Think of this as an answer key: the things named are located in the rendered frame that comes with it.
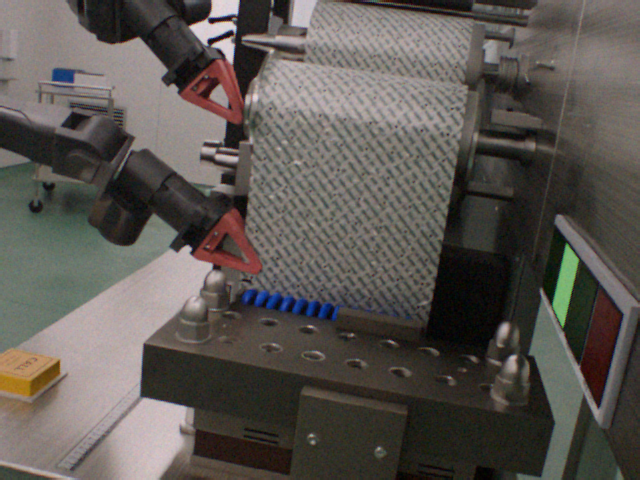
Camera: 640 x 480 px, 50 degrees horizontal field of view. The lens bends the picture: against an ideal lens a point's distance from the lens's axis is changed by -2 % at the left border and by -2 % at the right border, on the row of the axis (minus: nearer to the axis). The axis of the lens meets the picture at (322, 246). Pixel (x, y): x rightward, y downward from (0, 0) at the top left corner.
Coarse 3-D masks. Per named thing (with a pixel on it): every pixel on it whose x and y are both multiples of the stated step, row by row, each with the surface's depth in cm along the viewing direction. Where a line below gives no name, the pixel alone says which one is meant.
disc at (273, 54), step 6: (270, 54) 84; (276, 54) 86; (264, 60) 82; (270, 60) 84; (264, 66) 82; (264, 72) 82; (258, 78) 81; (258, 84) 81; (258, 90) 81; (258, 96) 81; (252, 102) 81; (258, 102) 81; (252, 108) 81; (252, 114) 81; (252, 120) 81; (252, 126) 81; (252, 132) 82; (252, 138) 82; (252, 144) 83; (252, 150) 83
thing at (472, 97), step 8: (256, 80) 83; (472, 96) 81; (472, 104) 80; (464, 112) 80; (472, 112) 80; (464, 120) 79; (472, 120) 79; (248, 128) 83; (464, 128) 79; (472, 128) 79; (464, 136) 79; (472, 136) 79; (464, 144) 79; (464, 152) 80; (456, 160) 80; (464, 160) 80; (456, 168) 81; (464, 168) 81; (456, 176) 82; (464, 176) 82; (456, 184) 84
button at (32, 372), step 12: (12, 348) 87; (0, 360) 84; (12, 360) 84; (24, 360) 85; (36, 360) 85; (48, 360) 85; (60, 360) 87; (0, 372) 81; (12, 372) 81; (24, 372) 82; (36, 372) 82; (48, 372) 84; (0, 384) 81; (12, 384) 81; (24, 384) 80; (36, 384) 81; (24, 396) 81
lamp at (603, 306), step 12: (600, 300) 41; (600, 312) 40; (612, 312) 38; (600, 324) 40; (612, 324) 37; (588, 336) 42; (600, 336) 39; (612, 336) 37; (588, 348) 41; (600, 348) 39; (612, 348) 37; (588, 360) 41; (600, 360) 39; (588, 372) 41; (600, 372) 38; (600, 384) 38
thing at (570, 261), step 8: (568, 248) 52; (568, 256) 51; (576, 256) 49; (568, 264) 51; (576, 264) 48; (560, 272) 53; (568, 272) 50; (560, 280) 53; (568, 280) 50; (560, 288) 52; (568, 288) 49; (560, 296) 52; (568, 296) 49; (560, 304) 51; (560, 312) 51; (560, 320) 50
